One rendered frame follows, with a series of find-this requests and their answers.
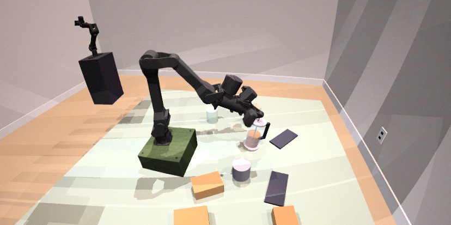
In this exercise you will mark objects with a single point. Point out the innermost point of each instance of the glass french press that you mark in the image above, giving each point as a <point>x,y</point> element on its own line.
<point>254,134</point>

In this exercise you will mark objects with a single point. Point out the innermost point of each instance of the orange-brown box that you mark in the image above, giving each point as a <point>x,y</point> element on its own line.
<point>207,185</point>
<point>284,215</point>
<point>192,216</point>

